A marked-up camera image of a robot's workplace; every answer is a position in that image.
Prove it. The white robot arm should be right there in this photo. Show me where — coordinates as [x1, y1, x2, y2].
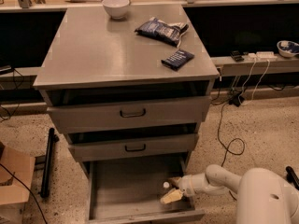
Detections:
[160, 164, 299, 224]

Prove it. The black cable over box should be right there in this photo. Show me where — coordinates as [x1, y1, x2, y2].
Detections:
[0, 162, 49, 224]

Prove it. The cardboard box left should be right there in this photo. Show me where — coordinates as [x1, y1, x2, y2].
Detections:
[0, 143, 35, 224]

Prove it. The black tripod leg left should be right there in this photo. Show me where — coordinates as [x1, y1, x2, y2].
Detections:
[40, 128, 59, 198]

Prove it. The black floor cable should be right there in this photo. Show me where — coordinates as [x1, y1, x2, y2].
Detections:
[210, 101, 247, 168]

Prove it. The white power strip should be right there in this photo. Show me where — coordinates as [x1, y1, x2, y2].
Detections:
[248, 51, 278, 61]

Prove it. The white ceramic bowl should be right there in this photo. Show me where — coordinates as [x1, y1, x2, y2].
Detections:
[102, 0, 130, 19]

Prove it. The middle grey drawer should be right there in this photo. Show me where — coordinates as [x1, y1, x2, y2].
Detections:
[68, 133, 198, 162]

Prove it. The large blue snack bag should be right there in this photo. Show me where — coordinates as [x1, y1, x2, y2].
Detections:
[135, 17, 189, 48]

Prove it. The clear plastic water bottle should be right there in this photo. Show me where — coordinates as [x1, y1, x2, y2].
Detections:
[163, 181, 170, 189]

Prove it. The black bar right floor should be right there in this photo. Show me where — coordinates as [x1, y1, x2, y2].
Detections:
[286, 166, 299, 190]

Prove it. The black power adapter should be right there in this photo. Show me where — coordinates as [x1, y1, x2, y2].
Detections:
[229, 94, 245, 107]

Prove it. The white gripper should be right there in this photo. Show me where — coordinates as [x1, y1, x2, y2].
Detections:
[160, 175, 196, 204]

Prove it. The top grey drawer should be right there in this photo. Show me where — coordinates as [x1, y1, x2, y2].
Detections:
[48, 96, 210, 134]

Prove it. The grey drawer cabinet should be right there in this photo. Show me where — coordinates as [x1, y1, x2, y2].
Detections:
[33, 4, 221, 173]

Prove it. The bottom grey open drawer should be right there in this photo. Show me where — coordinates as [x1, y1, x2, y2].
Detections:
[86, 154, 205, 224]

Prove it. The small blue snack packet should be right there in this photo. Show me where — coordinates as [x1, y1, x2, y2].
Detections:
[161, 49, 194, 71]

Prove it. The small black device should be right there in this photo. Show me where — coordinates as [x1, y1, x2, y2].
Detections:
[231, 50, 244, 63]

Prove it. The blue white patterned bowl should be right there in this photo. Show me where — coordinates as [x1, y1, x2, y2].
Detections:
[277, 40, 299, 58]

